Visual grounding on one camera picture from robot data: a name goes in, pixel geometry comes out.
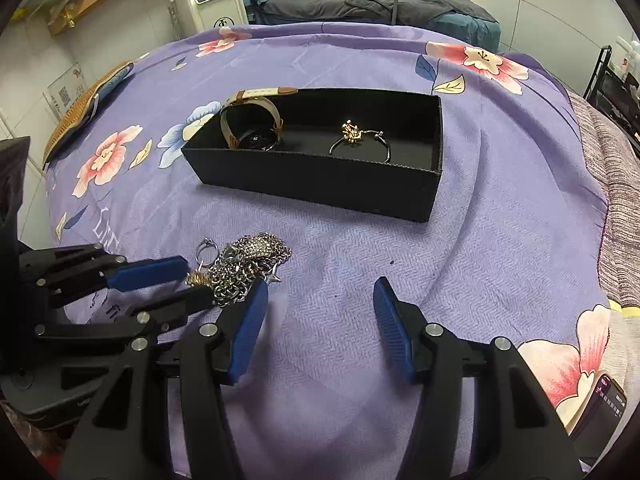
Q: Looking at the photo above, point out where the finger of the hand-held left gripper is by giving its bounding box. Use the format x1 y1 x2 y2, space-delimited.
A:
19 244 190 311
34 285 219 346

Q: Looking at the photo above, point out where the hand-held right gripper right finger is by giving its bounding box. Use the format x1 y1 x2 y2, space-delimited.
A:
372 276 586 480

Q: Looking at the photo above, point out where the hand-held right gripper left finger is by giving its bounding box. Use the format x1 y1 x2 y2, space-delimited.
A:
57 279 271 480

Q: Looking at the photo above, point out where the silver chain necklace pile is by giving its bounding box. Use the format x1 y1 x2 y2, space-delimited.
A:
207 232 293 307

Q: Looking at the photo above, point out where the black jewelry box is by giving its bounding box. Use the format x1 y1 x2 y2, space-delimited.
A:
181 87 444 223

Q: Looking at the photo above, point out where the purple floral bedsheet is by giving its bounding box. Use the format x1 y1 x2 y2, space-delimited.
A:
42 22 617 480

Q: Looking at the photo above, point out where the woven brown cushion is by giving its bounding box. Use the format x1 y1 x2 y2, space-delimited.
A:
42 60 137 168

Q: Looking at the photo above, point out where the gold flower bangle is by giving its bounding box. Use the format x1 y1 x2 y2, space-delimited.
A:
328 120 392 164

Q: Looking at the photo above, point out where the black smartphone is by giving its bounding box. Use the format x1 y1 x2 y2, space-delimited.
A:
570 372 629 467

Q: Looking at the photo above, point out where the mauve striped blanket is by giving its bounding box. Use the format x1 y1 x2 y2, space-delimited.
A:
567 87 640 311

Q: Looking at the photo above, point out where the black trolley rack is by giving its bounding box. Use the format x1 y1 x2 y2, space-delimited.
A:
582 45 640 142

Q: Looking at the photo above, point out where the silver ring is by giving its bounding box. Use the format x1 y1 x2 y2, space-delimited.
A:
196 238 219 267

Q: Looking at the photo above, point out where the clear wall sign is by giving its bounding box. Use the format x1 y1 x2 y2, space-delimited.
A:
46 62 87 112

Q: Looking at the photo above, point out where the beige strap wristwatch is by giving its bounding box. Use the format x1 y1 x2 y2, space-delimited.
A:
220 86 299 152

